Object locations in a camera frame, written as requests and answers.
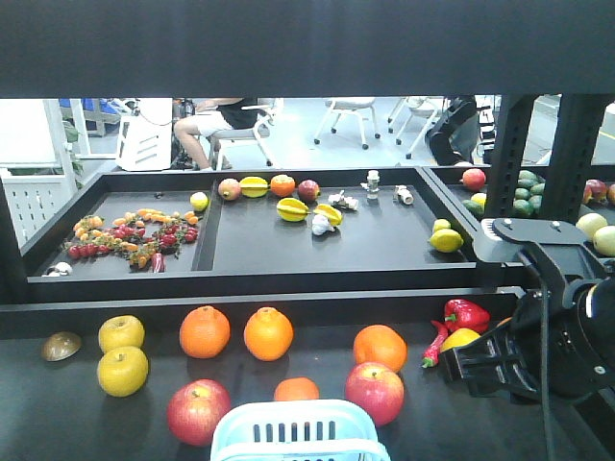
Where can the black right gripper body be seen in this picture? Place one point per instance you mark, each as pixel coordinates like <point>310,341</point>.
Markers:
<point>569,333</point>

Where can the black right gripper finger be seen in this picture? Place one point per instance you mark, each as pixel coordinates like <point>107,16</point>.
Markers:
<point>502,361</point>

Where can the light blue plastic basket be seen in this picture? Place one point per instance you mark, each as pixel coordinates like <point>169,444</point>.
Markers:
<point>297,430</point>

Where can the yellow lemon fruit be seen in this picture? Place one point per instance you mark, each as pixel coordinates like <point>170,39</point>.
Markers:
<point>459,338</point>

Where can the red bell pepper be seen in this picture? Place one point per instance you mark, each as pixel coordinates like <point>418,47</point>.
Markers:
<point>461,313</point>

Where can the red chili pepper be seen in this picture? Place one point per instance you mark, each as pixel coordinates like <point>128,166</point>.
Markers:
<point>431,354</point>

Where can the pink red apple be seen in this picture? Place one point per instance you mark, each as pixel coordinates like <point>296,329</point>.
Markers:
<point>377,389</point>
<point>195,410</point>

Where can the orange fruit middle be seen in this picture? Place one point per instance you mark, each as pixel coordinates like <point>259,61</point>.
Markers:
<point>380,344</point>

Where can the orange fruit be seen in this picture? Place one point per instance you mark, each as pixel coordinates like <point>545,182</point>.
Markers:
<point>380,344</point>
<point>296,388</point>
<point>205,332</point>
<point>268,334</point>

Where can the orange fruit front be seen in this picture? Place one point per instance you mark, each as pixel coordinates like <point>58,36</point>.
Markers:
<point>296,388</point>

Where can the white garlic bulb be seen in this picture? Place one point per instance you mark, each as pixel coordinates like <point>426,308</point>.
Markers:
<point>321,225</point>

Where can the orange fruit left rear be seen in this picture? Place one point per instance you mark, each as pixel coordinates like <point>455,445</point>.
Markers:
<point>268,334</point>

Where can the yellow starfruit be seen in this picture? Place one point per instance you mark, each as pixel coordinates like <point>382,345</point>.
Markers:
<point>292,210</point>

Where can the orange fruit far left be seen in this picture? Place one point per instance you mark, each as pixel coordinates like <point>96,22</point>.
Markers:
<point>205,332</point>

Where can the white office chair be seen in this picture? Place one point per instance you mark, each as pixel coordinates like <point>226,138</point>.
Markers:
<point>342,107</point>

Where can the black wooden produce stand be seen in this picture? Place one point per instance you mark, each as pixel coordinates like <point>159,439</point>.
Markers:
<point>378,267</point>

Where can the yellow apple front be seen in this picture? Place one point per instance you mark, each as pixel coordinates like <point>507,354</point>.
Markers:
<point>122,371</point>

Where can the yellow apple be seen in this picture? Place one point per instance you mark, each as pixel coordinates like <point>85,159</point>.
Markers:
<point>121,331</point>
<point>122,371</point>

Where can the yellow apple rear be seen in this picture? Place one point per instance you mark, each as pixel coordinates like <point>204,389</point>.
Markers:
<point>121,331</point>

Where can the seated person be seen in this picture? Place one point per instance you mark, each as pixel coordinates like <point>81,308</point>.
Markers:
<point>211,116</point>

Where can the cherry tomato pile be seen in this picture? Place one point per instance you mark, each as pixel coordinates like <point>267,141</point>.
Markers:
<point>145,238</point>

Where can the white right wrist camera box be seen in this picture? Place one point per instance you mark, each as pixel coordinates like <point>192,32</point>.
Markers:
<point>489,247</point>

